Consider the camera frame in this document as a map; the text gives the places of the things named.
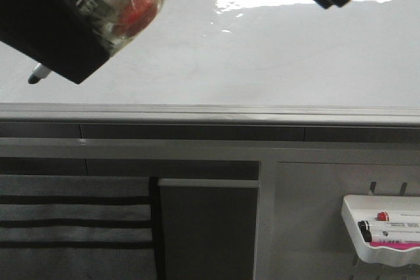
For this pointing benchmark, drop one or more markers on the red capped whiteboard marker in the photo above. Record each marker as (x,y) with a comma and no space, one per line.
(407,217)

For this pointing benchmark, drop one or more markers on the left black tray hook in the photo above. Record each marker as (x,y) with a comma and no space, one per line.
(372,187)

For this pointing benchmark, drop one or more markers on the black whiteboard marker with tape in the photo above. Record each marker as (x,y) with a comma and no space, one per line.
(117,22)

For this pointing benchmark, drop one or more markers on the black tray hook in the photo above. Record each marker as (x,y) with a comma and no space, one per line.
(372,187)
(403,189)

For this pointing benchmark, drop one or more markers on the upper black capped marker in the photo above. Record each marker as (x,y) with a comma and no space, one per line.
(387,226)

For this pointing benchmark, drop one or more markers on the right black tray hook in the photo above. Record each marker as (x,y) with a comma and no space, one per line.
(403,189)

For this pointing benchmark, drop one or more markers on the grey black striped cloth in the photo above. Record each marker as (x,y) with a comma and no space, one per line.
(80,227)

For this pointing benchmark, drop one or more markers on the black capped marker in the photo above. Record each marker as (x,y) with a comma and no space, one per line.
(387,226)
(390,237)

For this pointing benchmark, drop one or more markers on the pink eraser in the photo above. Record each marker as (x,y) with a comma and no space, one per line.
(398,246)

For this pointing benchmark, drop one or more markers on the white plastic marker tray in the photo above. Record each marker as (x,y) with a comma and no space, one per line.
(364,207)

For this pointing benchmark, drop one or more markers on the lower black capped marker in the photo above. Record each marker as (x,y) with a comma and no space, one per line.
(390,237)

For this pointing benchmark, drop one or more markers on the white whiteboard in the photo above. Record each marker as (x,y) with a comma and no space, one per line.
(257,61)

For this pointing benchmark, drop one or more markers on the dark grey panel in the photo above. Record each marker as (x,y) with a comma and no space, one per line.
(209,227)

